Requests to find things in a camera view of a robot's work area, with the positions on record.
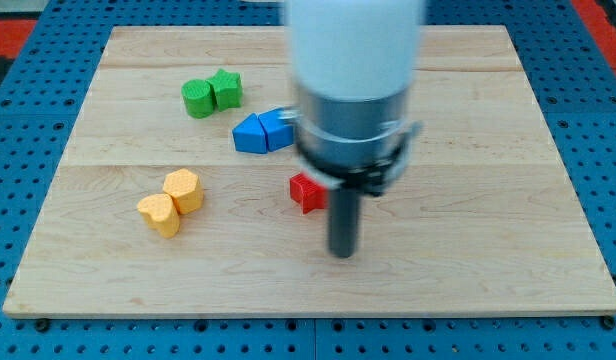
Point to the yellow hexagon block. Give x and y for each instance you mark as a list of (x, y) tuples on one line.
[(185, 189)]

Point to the green cylinder block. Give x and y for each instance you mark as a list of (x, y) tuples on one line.
[(198, 97)]

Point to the blue perforated base mat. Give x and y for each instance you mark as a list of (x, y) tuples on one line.
[(574, 83)]

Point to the blue cube block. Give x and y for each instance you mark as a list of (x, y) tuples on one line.
[(278, 133)]

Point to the green star block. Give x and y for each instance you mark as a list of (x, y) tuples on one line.
[(227, 88)]

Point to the yellow heart block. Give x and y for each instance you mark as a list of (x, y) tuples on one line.
[(159, 213)]

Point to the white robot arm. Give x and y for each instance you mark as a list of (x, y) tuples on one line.
[(352, 67)]

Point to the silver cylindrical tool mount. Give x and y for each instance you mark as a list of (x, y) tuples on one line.
[(361, 145)]

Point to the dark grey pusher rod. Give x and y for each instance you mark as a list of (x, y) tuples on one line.
[(344, 206)]

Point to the red star block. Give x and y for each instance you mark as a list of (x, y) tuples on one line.
[(309, 194)]

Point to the wooden board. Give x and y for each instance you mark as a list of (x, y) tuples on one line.
[(484, 223)]

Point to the blue triangle block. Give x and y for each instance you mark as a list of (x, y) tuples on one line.
[(249, 136)]

